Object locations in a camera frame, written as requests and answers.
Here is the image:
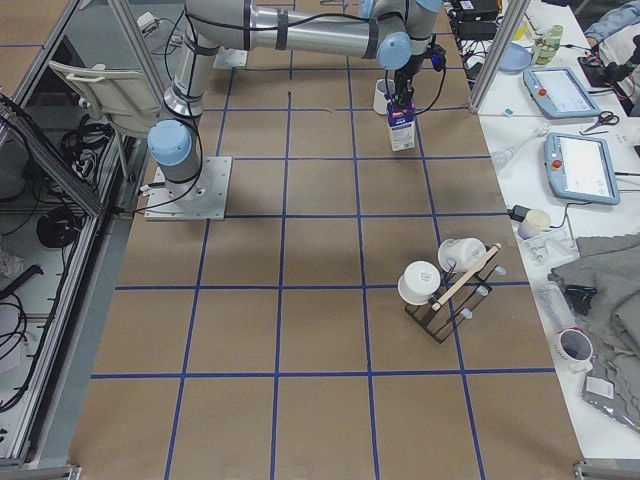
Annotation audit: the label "black scissors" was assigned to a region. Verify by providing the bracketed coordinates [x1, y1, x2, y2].
[580, 110, 620, 135]

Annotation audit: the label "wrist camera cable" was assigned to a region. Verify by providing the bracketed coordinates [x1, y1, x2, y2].
[414, 62, 447, 116]

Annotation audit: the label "green glass jar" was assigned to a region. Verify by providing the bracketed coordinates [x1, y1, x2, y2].
[532, 24, 564, 66]

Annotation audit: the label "grey office chair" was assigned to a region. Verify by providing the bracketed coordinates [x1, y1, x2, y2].
[48, 61, 161, 138]

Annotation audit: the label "right frame post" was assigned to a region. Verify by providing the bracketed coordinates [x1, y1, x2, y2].
[468, 0, 530, 114]

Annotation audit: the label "white paper cup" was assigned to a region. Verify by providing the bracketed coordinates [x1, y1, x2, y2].
[517, 209, 551, 240]

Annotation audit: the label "blue white milk carton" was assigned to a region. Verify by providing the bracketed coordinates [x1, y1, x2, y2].
[386, 101, 416, 152]

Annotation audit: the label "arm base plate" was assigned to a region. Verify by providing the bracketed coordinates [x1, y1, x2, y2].
[143, 156, 232, 221]

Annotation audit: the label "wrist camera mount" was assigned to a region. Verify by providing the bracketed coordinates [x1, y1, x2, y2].
[426, 44, 447, 72]

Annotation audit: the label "far teach pendant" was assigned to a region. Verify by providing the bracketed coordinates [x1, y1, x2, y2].
[522, 67, 601, 119]

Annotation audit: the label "black wire rack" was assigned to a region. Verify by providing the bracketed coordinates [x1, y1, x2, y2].
[404, 243, 506, 343]

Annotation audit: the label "red rimmed white mug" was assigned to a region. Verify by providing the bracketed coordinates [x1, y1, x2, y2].
[552, 327, 594, 374]

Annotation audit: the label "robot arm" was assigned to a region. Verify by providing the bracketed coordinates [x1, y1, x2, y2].
[148, 1, 446, 202]

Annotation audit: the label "grey cloth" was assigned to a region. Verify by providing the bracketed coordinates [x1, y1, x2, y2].
[548, 234, 639, 431]

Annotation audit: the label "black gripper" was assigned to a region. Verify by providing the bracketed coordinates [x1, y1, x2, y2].
[385, 57, 424, 105]

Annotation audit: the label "white cup on rack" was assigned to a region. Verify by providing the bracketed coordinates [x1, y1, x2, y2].
[397, 260, 441, 306]
[438, 238, 486, 273]

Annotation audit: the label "near teach pendant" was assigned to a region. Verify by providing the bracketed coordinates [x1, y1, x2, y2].
[544, 132, 620, 205]

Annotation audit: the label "teach pendant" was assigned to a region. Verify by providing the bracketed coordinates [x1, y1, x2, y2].
[544, 132, 620, 205]
[522, 67, 601, 119]

